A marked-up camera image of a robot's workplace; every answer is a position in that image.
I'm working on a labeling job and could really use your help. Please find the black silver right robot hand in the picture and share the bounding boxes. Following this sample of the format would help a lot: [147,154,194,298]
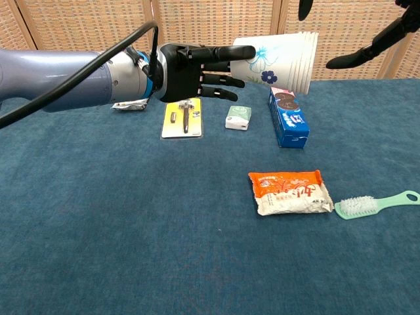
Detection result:
[298,0,420,70]

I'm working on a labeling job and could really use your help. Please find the orange white food packet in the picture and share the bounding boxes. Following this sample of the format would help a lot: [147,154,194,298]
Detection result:
[248,169,335,217]

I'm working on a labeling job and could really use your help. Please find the mint green plastic brush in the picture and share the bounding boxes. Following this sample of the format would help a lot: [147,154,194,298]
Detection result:
[333,190,420,221]

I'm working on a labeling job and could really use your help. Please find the blue cookie box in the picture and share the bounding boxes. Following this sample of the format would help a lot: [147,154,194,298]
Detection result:
[268,87,310,149]

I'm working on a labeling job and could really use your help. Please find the white floral paper cup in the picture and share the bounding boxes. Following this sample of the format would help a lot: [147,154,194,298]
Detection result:
[304,31,320,96]
[293,31,308,95]
[297,31,312,95]
[301,31,316,96]
[230,31,303,93]

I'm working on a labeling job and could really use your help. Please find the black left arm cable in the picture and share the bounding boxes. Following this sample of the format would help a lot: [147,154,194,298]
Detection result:
[0,20,159,129]

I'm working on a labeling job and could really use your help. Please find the green white tissue pack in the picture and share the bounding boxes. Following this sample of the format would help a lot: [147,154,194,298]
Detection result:
[224,105,253,131]

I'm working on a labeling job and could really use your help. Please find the white silver snack packet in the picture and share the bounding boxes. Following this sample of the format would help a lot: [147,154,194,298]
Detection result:
[110,97,148,112]

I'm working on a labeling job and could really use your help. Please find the yellow razor blister pack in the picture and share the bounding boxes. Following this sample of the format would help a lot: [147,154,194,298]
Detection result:
[160,97,204,139]

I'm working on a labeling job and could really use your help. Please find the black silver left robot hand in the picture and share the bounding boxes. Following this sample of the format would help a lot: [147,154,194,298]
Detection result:
[154,42,257,104]

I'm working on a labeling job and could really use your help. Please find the blue carpet table mat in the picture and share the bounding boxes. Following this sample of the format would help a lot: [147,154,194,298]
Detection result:
[0,77,420,315]

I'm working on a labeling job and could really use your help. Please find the woven bamboo screen panel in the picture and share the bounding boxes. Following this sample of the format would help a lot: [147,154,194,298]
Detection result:
[0,0,37,51]
[150,0,283,81]
[383,29,420,79]
[14,0,155,53]
[278,0,408,81]

